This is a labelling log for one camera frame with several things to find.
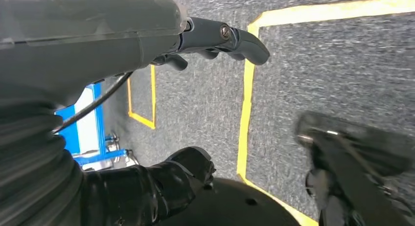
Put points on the yellow floor tape outline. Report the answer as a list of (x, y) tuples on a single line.
[(244, 120)]

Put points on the black robot foot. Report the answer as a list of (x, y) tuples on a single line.
[(350, 172)]

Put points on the blue metal shelf rack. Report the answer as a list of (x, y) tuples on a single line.
[(69, 133)]

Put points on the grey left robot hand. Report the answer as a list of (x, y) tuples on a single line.
[(81, 39)]

